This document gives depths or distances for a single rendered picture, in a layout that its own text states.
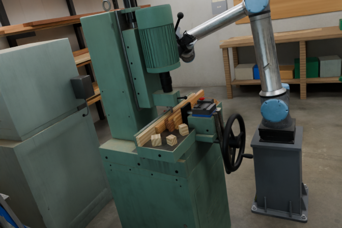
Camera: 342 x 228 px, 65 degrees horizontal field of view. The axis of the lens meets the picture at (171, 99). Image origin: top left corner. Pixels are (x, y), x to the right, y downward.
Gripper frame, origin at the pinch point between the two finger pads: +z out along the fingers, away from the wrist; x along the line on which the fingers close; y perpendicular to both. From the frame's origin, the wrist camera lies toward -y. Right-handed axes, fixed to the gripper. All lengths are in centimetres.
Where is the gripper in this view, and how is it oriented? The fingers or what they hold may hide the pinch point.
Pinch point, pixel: (180, 37)
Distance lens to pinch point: 144.0
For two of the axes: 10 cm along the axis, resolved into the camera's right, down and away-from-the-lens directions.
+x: 7.6, 6.1, -2.1
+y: 6.3, -7.7, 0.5
